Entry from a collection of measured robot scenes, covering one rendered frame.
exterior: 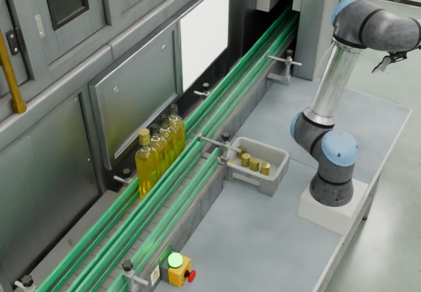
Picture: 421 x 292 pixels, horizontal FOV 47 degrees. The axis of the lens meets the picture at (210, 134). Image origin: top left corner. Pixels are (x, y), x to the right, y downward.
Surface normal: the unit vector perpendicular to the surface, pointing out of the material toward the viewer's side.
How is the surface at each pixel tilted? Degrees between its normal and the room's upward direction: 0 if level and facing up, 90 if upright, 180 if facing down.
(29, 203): 90
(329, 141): 6
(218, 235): 0
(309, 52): 90
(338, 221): 90
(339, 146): 6
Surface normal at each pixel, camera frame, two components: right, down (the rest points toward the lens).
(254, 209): 0.00, -0.76
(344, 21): -0.85, 0.08
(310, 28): -0.46, 0.58
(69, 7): 0.89, 0.29
